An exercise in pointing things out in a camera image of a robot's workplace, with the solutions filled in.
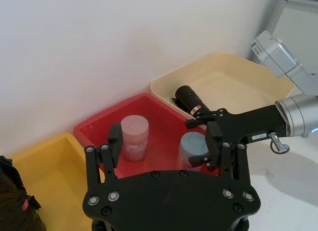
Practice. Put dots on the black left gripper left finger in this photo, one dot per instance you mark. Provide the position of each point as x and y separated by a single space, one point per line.
114 144

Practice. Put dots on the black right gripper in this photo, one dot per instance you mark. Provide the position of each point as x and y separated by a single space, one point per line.
256 121

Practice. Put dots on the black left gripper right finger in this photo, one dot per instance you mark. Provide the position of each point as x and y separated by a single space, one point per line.
214 141

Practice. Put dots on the pink capped bottle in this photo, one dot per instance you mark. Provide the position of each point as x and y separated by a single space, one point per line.
135 136

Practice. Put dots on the red plastic bin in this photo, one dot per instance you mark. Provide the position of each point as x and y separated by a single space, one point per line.
161 131

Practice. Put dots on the black cylindrical bottle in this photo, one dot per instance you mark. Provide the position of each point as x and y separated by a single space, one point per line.
187 98

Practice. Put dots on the cream plastic bin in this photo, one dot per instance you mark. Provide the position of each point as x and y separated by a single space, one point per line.
236 89

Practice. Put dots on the yellow plastic bin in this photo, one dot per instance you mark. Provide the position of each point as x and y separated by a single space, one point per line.
57 171

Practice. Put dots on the dark brown bag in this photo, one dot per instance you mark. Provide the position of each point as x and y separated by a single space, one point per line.
15 203

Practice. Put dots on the grey metal frame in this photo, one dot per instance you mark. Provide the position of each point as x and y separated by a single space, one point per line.
298 10

